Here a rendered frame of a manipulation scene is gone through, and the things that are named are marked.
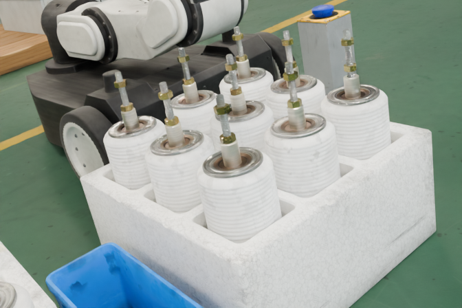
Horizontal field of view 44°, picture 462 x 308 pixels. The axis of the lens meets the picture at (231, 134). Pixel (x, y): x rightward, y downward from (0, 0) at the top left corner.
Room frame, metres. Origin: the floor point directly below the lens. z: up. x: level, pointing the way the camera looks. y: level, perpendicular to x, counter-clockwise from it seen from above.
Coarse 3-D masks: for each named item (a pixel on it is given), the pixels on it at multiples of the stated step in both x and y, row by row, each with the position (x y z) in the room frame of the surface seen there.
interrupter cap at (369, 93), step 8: (336, 88) 0.81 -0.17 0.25; (360, 88) 0.79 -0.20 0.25; (368, 88) 0.78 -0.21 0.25; (376, 88) 0.77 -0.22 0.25; (328, 96) 0.78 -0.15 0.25; (336, 96) 0.78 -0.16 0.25; (344, 96) 0.78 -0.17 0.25; (360, 96) 0.77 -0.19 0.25; (368, 96) 0.75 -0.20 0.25; (376, 96) 0.75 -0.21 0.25; (336, 104) 0.75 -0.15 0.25; (344, 104) 0.74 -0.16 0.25; (352, 104) 0.74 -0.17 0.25
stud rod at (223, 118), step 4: (216, 96) 0.63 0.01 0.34; (220, 96) 0.63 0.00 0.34; (216, 100) 0.63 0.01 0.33; (220, 100) 0.63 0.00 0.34; (224, 100) 0.63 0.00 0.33; (220, 104) 0.63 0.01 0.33; (224, 104) 0.63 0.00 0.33; (220, 116) 0.63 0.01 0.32; (224, 116) 0.63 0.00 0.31; (220, 120) 0.63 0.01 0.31; (224, 120) 0.63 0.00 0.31; (224, 124) 0.63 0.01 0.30; (228, 124) 0.63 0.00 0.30; (224, 128) 0.63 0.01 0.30; (228, 128) 0.63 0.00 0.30; (224, 132) 0.63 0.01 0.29; (228, 132) 0.63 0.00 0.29; (224, 136) 0.63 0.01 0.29
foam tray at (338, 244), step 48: (96, 192) 0.80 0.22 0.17; (144, 192) 0.74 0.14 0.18; (336, 192) 0.63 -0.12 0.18; (384, 192) 0.68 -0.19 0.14; (432, 192) 0.75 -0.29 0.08; (144, 240) 0.70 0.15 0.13; (192, 240) 0.59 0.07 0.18; (288, 240) 0.57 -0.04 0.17; (336, 240) 0.62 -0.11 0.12; (384, 240) 0.68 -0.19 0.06; (192, 288) 0.62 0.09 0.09; (240, 288) 0.53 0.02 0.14; (288, 288) 0.56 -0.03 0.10; (336, 288) 0.61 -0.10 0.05
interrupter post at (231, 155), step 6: (222, 144) 0.63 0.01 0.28; (228, 144) 0.62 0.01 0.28; (234, 144) 0.62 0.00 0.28; (222, 150) 0.63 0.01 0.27; (228, 150) 0.62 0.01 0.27; (234, 150) 0.62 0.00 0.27; (222, 156) 0.63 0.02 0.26; (228, 156) 0.62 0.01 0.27; (234, 156) 0.62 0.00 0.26; (240, 156) 0.63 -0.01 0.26; (228, 162) 0.62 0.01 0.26; (234, 162) 0.62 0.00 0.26; (240, 162) 0.63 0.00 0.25
